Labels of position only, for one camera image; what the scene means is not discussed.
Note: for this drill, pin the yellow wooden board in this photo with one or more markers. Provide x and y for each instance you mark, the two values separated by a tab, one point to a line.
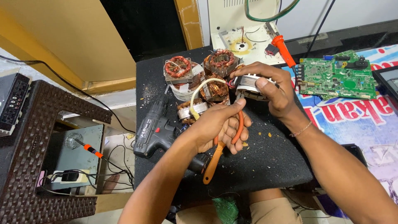
62	40

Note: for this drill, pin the square stator with copper windings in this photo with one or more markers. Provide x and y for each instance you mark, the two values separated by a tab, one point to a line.
178	67

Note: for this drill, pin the brown woven plastic stool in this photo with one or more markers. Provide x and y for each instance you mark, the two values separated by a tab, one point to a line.
28	149

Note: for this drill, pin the person's bare foot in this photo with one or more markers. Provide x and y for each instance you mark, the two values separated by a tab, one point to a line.
110	183

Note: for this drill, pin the colourful printed banner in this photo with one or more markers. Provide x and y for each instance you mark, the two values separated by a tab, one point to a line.
351	118

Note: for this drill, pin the black plug adapter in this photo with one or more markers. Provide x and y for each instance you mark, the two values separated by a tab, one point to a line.
69	176

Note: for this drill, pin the person's beige shorts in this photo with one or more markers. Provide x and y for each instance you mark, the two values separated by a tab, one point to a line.
273	211

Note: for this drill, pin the white capped motor stator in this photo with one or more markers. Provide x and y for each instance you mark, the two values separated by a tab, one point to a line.
245	83

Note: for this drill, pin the black and orange soldering iron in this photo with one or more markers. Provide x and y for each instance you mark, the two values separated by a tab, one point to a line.
90	150

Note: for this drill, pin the small stator with steel core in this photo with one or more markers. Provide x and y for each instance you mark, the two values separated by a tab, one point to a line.
189	111

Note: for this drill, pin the round framed copper wound stator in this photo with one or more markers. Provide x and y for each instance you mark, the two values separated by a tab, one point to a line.
221	59

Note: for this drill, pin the person's right hand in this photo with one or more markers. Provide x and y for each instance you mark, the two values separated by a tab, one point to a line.
281	93

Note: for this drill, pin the black foam mat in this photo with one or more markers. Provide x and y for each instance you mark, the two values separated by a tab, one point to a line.
273	155

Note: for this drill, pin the person's left hand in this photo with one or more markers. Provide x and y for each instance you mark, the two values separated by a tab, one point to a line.
211	127

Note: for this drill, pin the yellow wooden frame strip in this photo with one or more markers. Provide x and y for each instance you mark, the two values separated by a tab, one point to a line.
189	21

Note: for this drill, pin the white appliance casing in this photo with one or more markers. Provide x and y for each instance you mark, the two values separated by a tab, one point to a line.
236	28

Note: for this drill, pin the black flat device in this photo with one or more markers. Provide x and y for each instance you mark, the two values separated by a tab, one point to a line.
354	154

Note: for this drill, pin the grey metal box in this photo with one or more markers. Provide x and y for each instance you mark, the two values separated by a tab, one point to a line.
67	155

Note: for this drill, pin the black framed screen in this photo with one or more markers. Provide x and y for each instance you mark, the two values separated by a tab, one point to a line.
388	81

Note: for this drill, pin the white power strip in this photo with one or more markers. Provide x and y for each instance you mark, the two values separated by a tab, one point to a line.
81	178

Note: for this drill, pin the black amplifier unit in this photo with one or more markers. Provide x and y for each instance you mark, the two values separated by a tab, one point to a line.
12	99

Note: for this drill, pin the large green circuit board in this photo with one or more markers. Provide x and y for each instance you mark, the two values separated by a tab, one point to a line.
339	76

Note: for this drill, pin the white taped copper coil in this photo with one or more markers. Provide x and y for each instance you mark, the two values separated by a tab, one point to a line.
193	85

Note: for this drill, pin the small dark connector block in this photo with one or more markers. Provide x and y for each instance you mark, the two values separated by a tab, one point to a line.
271	49

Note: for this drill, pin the small green circuit board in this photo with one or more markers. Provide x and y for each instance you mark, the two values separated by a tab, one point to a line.
225	210

